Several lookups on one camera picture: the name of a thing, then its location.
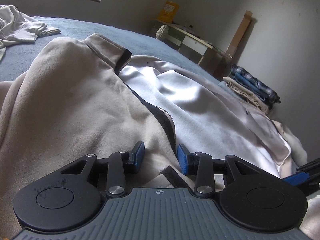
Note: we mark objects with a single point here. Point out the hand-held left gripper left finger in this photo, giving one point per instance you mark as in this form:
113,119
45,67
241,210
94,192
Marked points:
140,156

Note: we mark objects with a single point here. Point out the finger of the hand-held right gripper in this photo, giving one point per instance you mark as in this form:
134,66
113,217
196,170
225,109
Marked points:
310,166
297,178

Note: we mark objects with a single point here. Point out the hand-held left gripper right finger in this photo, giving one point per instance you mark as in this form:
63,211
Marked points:
183,161

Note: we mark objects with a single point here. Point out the beige zip jacket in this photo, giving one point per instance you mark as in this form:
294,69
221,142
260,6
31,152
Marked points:
75,92

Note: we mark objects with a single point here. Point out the folded light blue towel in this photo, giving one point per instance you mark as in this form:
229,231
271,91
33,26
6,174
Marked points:
221,84

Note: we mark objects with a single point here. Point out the folded beige pants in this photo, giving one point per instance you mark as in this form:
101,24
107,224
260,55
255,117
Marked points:
240,91

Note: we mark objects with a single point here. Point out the folded blue jeans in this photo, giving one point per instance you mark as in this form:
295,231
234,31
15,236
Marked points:
246,83

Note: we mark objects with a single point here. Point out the folded plaid shirt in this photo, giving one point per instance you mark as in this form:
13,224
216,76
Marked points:
257,81

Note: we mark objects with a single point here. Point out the cream wooden desk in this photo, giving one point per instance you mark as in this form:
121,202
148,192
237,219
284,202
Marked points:
195,42

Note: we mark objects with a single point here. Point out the cream carved bedpost finial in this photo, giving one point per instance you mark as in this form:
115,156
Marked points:
162,32

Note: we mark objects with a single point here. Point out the tall cardboard plank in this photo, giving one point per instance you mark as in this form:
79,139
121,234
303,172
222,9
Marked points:
238,35

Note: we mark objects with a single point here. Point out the yellow box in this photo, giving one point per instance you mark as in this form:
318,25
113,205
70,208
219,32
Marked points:
168,11

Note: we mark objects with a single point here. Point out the light grey sweatshirt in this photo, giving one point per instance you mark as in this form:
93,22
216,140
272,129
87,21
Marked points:
15,22

